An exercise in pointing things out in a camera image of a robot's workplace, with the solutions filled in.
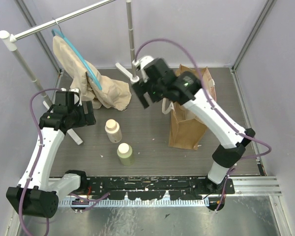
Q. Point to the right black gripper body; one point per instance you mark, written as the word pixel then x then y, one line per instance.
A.
pixel 154 90

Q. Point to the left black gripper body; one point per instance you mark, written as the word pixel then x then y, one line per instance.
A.
pixel 89 113

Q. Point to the yellow-green bottle cream cap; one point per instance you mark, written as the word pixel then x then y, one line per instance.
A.
pixel 125 154

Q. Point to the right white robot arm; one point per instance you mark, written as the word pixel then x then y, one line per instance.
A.
pixel 233 138

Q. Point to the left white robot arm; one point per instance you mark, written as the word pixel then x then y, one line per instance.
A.
pixel 34 195

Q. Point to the brown canvas bag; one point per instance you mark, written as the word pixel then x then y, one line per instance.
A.
pixel 186 129

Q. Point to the beige cloth garment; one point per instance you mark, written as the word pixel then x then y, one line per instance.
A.
pixel 114 93

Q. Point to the beige bottle pink cap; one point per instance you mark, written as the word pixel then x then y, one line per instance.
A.
pixel 113 131

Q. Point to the blue clothes hanger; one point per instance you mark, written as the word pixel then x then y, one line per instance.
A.
pixel 89 70

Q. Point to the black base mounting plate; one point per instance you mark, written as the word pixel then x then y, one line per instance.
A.
pixel 153 188

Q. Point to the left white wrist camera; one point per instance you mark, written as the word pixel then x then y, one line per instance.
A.
pixel 77 100

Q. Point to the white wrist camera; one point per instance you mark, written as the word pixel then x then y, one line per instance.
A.
pixel 141 63
pixel 77 100

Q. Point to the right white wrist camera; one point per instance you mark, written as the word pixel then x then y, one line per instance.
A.
pixel 141 63

